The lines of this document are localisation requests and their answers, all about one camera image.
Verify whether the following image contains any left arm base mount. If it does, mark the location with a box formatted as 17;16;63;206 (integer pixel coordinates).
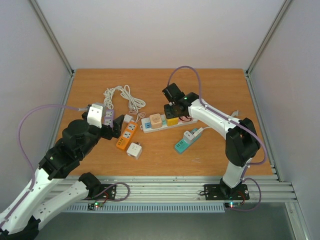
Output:
84;184;117;200

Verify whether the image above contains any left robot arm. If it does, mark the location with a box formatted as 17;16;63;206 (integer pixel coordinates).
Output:
0;115;125;240

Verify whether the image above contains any small white square charger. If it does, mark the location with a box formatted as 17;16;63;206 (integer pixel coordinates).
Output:
183;131;195;144

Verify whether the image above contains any pink cube adapter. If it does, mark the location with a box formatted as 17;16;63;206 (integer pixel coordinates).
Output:
179;116;194;123

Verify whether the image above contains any peach cube adapter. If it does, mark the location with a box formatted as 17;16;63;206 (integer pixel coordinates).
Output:
149;113;163;129

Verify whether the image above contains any purple power strip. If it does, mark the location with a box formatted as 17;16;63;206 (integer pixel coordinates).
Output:
101;109;115;128

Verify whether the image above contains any yellow cube adapter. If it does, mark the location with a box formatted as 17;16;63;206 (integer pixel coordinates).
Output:
165;117;179;127

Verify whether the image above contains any white coiled cable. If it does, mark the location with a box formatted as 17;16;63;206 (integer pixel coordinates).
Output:
103;84;147;118

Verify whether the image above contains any orange power strip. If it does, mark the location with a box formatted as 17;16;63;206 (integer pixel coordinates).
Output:
115;121;138;151

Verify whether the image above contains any white multicolour power strip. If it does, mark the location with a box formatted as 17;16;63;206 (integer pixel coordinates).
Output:
140;113;198;134

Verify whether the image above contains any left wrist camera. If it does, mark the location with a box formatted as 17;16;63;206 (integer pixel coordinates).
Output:
86;102;106;129

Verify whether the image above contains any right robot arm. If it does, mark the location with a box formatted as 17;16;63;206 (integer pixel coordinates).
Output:
162;83;261;199

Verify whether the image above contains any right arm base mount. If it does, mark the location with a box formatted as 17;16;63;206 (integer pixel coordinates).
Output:
199;184;250;201

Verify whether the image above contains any white cube adapter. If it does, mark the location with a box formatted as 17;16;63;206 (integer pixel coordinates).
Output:
126;142;143;160

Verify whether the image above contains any teal power strip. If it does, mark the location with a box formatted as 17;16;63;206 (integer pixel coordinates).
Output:
174;127;204;154

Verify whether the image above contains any grey slotted cable duct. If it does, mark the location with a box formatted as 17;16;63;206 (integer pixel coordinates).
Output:
64;202;225;214

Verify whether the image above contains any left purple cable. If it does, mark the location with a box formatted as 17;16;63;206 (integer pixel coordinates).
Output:
0;104;88;226

